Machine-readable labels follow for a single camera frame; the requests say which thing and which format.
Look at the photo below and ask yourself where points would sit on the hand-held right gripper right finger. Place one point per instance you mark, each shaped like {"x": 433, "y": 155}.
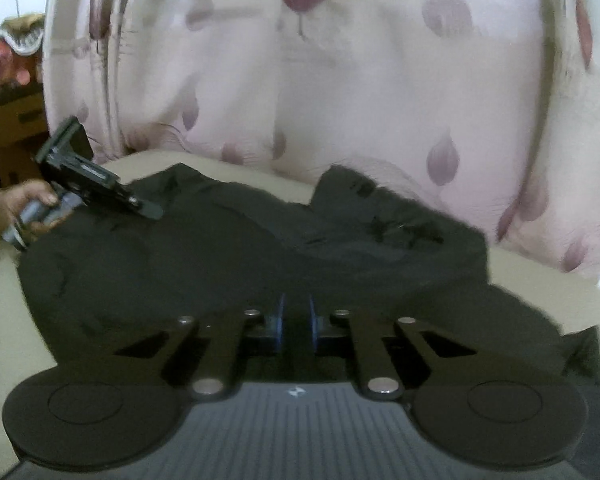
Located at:
{"x": 312, "y": 322}

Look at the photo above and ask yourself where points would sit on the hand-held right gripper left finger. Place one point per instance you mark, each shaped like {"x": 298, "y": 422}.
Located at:
{"x": 280, "y": 321}

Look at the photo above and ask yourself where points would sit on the pink floral curtain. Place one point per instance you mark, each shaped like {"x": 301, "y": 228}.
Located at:
{"x": 330, "y": 85}

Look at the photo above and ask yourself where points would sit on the black garment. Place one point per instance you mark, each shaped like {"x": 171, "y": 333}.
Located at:
{"x": 180, "y": 260}

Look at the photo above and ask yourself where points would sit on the cardboard box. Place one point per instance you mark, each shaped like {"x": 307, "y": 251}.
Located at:
{"x": 15, "y": 125}

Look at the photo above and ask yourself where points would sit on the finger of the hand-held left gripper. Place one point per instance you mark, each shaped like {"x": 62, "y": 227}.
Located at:
{"x": 147, "y": 208}

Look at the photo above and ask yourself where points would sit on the person's left hand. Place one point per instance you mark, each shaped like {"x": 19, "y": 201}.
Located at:
{"x": 27, "y": 195}

